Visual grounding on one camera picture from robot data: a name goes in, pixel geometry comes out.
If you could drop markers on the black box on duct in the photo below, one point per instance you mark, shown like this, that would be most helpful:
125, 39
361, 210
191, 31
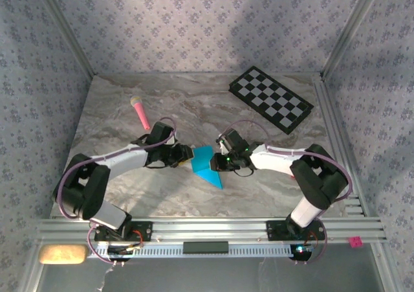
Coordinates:
205, 247

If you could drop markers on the long aluminium base rail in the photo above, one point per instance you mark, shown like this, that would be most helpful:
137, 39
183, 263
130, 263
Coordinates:
210, 229

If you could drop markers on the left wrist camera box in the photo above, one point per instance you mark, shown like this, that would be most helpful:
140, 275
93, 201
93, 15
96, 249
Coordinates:
173, 140

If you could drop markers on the tan sponge block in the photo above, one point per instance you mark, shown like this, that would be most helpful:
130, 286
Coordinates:
63, 254

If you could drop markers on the aluminium side rail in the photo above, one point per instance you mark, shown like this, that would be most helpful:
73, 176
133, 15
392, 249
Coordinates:
323, 94

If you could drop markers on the black round controller board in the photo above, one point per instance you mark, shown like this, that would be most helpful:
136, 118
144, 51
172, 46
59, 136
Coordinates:
300, 252
120, 250

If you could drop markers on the black white chessboard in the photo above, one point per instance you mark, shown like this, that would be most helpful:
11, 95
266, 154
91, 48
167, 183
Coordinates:
268, 94

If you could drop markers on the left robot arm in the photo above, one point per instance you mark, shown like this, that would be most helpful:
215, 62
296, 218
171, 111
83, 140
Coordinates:
123, 159

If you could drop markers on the pink toy microphone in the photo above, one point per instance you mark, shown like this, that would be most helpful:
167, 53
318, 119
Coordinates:
140, 112

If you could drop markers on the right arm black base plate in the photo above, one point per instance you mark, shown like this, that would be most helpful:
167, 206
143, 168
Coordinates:
276, 230

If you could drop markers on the aluminium frame post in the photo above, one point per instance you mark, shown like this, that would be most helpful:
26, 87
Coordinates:
30, 272
351, 29
385, 269
68, 29

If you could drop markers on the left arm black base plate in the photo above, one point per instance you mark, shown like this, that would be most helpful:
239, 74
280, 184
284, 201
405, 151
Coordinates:
142, 232

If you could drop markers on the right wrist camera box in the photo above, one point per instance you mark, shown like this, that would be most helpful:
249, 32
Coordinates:
220, 146

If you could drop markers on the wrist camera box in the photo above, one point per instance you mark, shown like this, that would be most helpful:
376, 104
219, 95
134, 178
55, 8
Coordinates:
220, 146
173, 140

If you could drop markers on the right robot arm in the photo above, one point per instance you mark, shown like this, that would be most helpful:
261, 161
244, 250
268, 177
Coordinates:
275, 161

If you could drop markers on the blue paper sheet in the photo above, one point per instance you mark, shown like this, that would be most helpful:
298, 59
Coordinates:
202, 162

